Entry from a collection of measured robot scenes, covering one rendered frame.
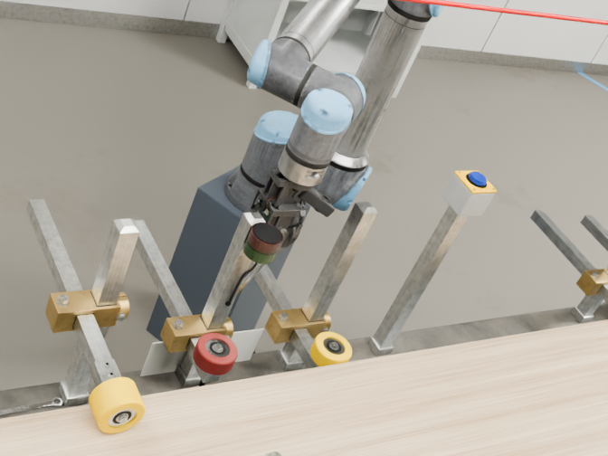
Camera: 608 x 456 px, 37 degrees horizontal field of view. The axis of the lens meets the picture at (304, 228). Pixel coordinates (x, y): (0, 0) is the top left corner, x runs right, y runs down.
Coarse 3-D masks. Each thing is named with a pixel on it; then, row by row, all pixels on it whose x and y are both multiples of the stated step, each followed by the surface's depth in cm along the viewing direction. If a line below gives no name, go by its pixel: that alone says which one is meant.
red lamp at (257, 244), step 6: (252, 228) 163; (252, 234) 162; (252, 240) 162; (258, 240) 161; (282, 240) 164; (252, 246) 163; (258, 246) 162; (264, 246) 162; (270, 246) 162; (276, 246) 163; (264, 252) 163; (270, 252) 163
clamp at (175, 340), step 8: (168, 320) 179; (184, 320) 180; (192, 320) 181; (200, 320) 182; (168, 328) 178; (184, 328) 178; (192, 328) 179; (200, 328) 180; (216, 328) 182; (224, 328) 182; (232, 328) 184; (160, 336) 182; (168, 336) 178; (176, 336) 176; (184, 336) 177; (192, 336) 178; (200, 336) 180; (232, 336) 185; (168, 344) 179; (176, 344) 178; (184, 344) 179; (168, 352) 179
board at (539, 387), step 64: (256, 384) 170; (320, 384) 176; (384, 384) 182; (448, 384) 189; (512, 384) 196; (576, 384) 204; (0, 448) 141; (64, 448) 145; (128, 448) 149; (192, 448) 154; (256, 448) 158; (320, 448) 164; (384, 448) 169; (448, 448) 175; (512, 448) 181; (576, 448) 188
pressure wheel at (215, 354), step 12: (204, 336) 174; (216, 336) 175; (204, 348) 171; (216, 348) 172; (228, 348) 174; (204, 360) 170; (216, 360) 170; (228, 360) 171; (216, 372) 171; (204, 384) 178
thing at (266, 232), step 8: (256, 224) 164; (264, 224) 165; (256, 232) 163; (264, 232) 164; (272, 232) 164; (264, 240) 162; (272, 240) 163; (280, 240) 164; (256, 264) 167; (248, 272) 170; (240, 280) 173; (232, 296) 176
